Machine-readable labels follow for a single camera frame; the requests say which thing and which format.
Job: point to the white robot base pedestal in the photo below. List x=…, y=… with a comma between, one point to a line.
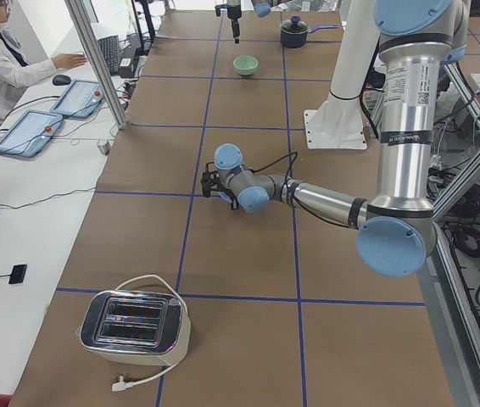
x=337, y=123

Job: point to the dark blue saucepan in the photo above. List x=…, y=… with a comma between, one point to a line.
x=294, y=31

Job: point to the blue teach pendant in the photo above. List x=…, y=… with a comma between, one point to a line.
x=30, y=133
x=79, y=100

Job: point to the blue teach pendant near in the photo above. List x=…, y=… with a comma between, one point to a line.
x=30, y=133

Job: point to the black computer mouse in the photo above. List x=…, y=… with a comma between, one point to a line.
x=61, y=80

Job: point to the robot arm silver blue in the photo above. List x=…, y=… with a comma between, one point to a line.
x=413, y=40
x=263, y=7

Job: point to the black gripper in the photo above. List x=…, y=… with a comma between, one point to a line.
x=226, y=198
x=234, y=13

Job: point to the blue teach pendant far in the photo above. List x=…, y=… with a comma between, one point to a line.
x=79, y=100

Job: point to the silver white toaster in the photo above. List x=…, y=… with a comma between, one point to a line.
x=138, y=328

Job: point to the black keyboard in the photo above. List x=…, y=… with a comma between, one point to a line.
x=110, y=49

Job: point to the black power adapter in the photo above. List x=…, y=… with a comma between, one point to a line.
x=129, y=58

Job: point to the green bowl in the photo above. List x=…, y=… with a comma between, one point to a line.
x=245, y=65

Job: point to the aluminium frame post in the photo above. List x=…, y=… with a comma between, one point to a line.
x=83, y=27

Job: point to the small black box device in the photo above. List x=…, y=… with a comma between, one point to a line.
x=17, y=274

